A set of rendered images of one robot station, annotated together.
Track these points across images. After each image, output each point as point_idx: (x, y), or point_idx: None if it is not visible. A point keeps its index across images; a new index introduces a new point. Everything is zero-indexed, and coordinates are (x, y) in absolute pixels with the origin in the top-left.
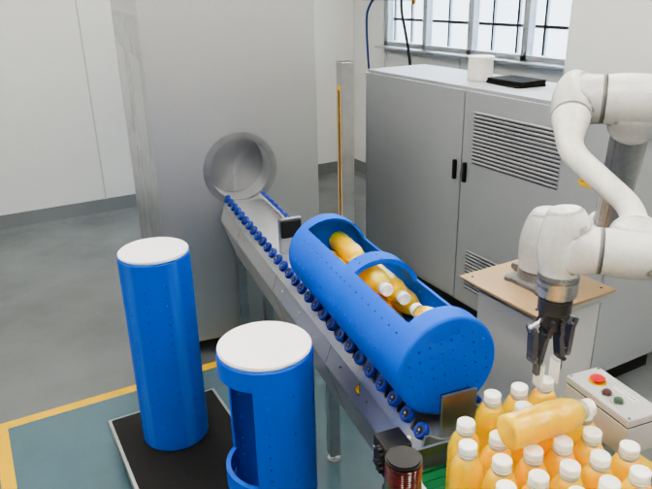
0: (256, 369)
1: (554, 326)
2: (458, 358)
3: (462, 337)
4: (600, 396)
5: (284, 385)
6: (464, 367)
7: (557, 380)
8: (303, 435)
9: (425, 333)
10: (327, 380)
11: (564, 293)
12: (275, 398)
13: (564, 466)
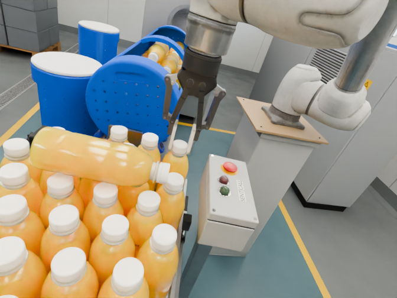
0: (39, 66)
1: (190, 84)
2: (142, 105)
3: (147, 87)
4: (214, 180)
5: (56, 87)
6: (146, 116)
7: (188, 149)
8: (72, 129)
9: (110, 64)
10: None
11: (199, 36)
12: (49, 93)
13: (54, 211)
